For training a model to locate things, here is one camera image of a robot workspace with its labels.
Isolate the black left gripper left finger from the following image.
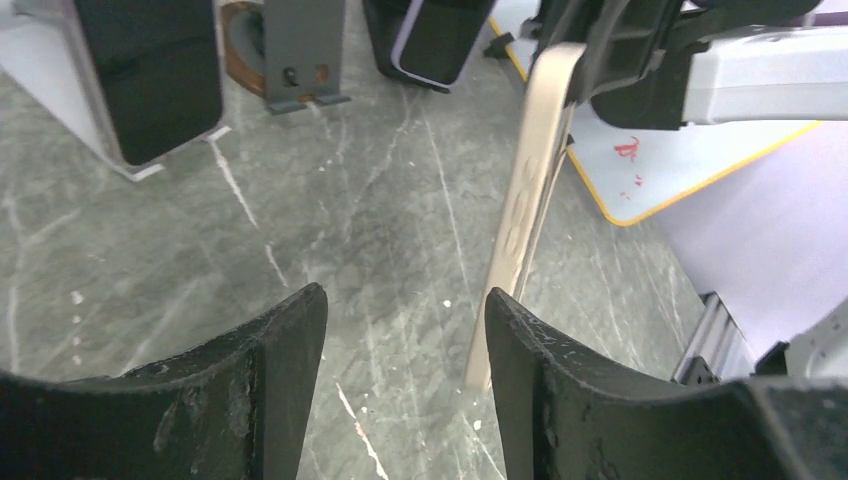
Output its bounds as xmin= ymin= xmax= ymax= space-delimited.
xmin=1 ymin=283 xmax=328 ymax=479

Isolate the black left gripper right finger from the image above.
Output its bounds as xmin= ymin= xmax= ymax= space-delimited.
xmin=485 ymin=288 xmax=847 ymax=479

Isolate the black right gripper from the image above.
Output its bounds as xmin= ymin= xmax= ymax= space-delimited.
xmin=529 ymin=0 xmax=710 ymax=132

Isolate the black phone pink case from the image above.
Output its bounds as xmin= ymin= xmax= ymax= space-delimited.
xmin=464 ymin=43 xmax=586 ymax=391

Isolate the black phone lilac case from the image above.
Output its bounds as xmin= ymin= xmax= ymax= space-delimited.
xmin=390 ymin=0 xmax=495 ymax=88

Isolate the black phone grey case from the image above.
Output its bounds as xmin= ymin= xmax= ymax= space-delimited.
xmin=61 ymin=1 xmax=224 ymax=167

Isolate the round wooden black phone stand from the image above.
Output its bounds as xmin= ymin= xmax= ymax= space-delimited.
xmin=219 ymin=0 xmax=350 ymax=114

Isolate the white grey phone stand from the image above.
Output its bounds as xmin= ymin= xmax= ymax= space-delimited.
xmin=1 ymin=1 xmax=224 ymax=181

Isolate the yellow framed whiteboard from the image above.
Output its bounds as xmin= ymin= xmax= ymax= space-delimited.
xmin=488 ymin=0 xmax=826 ymax=228

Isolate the black whiteboard foot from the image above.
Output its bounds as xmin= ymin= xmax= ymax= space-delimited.
xmin=483 ymin=32 xmax=515 ymax=60

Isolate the aluminium frame rail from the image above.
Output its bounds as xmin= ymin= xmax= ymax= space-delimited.
xmin=671 ymin=292 xmax=755 ymax=385

